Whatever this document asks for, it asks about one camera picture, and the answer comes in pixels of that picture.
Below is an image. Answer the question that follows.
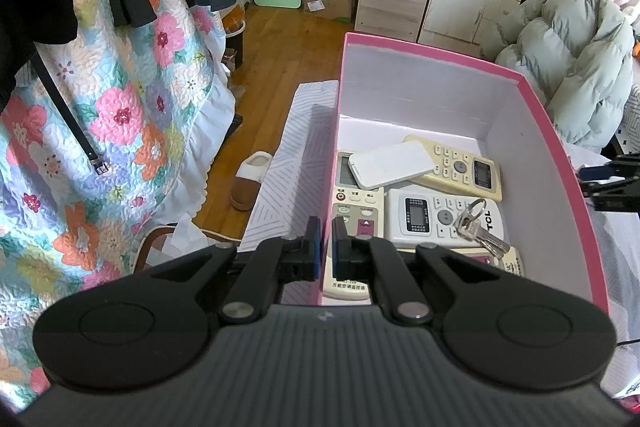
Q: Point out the pale grey puffer jacket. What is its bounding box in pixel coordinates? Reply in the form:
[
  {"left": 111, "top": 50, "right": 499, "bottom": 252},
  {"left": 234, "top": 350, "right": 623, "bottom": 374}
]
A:
[{"left": 479, "top": 0, "right": 637, "bottom": 154}]

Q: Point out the cream remote control grey top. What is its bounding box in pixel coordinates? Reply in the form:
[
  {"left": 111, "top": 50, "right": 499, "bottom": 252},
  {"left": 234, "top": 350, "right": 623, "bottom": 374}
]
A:
[{"left": 324, "top": 151, "right": 386, "bottom": 305}]

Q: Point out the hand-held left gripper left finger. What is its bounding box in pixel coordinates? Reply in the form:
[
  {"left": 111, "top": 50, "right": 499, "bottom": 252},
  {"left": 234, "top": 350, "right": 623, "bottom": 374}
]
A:
[{"left": 150, "top": 215, "right": 322, "bottom": 327}]

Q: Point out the cream remote control maroon label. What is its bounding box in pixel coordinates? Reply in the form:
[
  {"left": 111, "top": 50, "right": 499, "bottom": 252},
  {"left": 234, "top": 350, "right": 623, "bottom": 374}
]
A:
[{"left": 447, "top": 246, "right": 525, "bottom": 279}]

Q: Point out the orange trash can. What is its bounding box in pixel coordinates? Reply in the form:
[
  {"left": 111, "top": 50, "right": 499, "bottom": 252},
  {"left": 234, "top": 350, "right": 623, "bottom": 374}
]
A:
[{"left": 221, "top": 4, "right": 247, "bottom": 70}]

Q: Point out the brown and white slipper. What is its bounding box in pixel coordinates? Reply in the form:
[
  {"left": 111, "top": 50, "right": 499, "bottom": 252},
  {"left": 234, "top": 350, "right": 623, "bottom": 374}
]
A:
[{"left": 230, "top": 151, "right": 274, "bottom": 212}]

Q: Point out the brown cardboard box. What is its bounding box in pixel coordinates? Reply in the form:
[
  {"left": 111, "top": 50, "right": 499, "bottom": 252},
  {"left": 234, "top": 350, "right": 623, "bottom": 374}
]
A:
[{"left": 301, "top": 0, "right": 359, "bottom": 26}]

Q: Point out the yellowish remote control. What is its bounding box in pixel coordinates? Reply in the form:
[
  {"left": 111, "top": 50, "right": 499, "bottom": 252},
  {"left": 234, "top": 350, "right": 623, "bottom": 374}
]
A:
[{"left": 404, "top": 134, "right": 503, "bottom": 202}]

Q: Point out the bunch of silver keys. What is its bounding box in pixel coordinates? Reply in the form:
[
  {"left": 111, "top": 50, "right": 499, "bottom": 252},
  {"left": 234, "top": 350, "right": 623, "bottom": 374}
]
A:
[{"left": 452, "top": 198, "right": 512, "bottom": 258}]

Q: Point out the white remote control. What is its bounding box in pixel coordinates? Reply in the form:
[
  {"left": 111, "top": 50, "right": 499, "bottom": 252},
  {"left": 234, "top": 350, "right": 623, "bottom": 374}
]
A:
[{"left": 384, "top": 188, "right": 506, "bottom": 250}]

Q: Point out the pink cardboard box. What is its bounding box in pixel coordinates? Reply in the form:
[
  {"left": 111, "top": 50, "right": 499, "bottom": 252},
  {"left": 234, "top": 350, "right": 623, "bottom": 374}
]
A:
[{"left": 316, "top": 32, "right": 615, "bottom": 325}]

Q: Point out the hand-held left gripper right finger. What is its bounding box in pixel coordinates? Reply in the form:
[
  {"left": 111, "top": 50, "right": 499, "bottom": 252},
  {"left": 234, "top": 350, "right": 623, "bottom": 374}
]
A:
[{"left": 331, "top": 216, "right": 502, "bottom": 327}]

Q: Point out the white power bank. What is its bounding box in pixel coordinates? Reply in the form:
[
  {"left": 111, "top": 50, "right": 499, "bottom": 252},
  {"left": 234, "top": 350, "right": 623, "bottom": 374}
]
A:
[{"left": 348, "top": 141, "right": 435, "bottom": 191}]

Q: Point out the black belt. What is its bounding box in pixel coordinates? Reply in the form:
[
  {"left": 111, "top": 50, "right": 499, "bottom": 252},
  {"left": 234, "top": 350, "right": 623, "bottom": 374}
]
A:
[{"left": 32, "top": 49, "right": 110, "bottom": 176}]

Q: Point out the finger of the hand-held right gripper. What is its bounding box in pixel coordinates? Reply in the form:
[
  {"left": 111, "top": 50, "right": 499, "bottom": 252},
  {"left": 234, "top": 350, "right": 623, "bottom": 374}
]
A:
[
  {"left": 585, "top": 181, "right": 640, "bottom": 214},
  {"left": 577, "top": 152, "right": 640, "bottom": 182}
]

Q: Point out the floral quilt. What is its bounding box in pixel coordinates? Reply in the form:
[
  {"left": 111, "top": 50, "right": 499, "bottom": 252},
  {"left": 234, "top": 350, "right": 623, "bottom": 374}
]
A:
[{"left": 0, "top": 0, "right": 247, "bottom": 413}]

